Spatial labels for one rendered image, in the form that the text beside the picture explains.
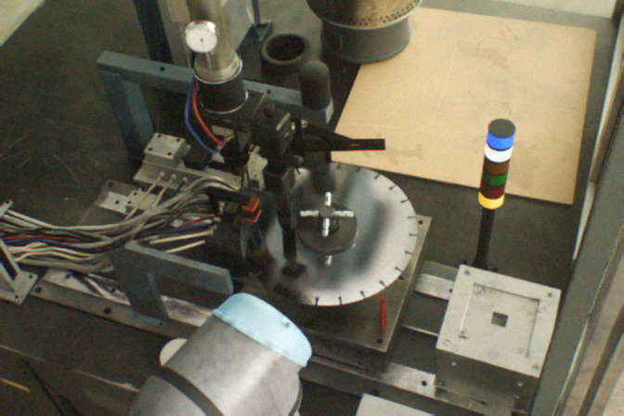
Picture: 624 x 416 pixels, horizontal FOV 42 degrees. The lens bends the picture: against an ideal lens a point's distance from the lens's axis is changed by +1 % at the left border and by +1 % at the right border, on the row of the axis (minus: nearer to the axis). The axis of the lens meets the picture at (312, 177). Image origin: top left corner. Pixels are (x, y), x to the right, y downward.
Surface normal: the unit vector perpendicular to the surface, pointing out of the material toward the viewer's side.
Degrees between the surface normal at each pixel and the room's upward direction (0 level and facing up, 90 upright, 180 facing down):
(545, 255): 0
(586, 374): 90
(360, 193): 0
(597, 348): 90
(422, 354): 0
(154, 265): 90
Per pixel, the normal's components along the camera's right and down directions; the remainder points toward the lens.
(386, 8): 0.30, 0.71
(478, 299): -0.07, -0.65
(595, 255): -0.35, 0.73
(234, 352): 0.15, -0.50
